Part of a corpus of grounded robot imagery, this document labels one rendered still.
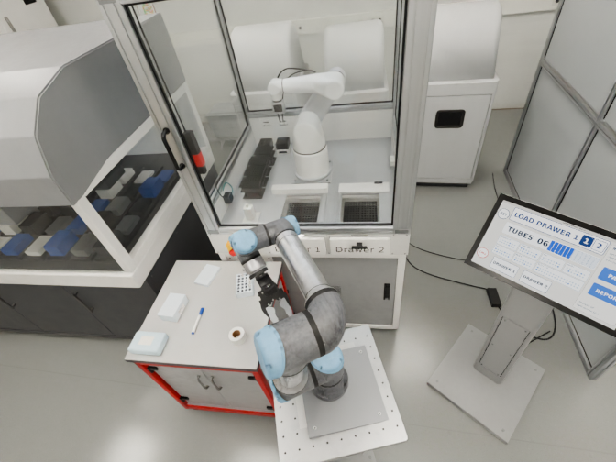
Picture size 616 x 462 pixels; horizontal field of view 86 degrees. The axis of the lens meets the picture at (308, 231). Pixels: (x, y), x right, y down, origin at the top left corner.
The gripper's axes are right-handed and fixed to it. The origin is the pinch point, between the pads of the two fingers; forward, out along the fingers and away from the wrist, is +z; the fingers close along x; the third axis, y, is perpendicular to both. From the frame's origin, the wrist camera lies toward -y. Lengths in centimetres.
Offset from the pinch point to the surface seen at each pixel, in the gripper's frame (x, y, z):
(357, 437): -2.2, 6.0, 46.9
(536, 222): -97, -6, 15
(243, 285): 10, 54, -20
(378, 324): -50, 100, 44
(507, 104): -361, 232, -58
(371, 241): -53, 37, -7
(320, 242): -33, 45, -19
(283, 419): 17.8, 15.8, 31.6
